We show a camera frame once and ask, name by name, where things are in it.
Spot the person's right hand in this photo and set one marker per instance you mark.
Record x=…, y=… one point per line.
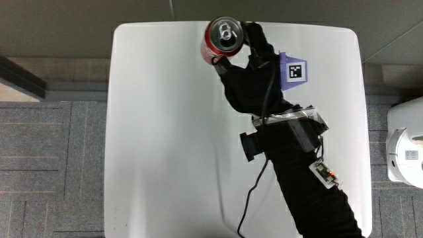
x=251, y=87

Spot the red soda can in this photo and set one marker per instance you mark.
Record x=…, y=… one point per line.
x=224, y=34

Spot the person's right forearm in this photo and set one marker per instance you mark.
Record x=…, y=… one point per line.
x=314, y=205

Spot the black wrist sensor box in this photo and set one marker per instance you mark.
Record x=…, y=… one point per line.
x=302, y=134

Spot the small white circuit board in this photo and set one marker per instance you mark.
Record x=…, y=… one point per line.
x=323, y=174

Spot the white round appliance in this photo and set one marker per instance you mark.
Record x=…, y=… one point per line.
x=404, y=145

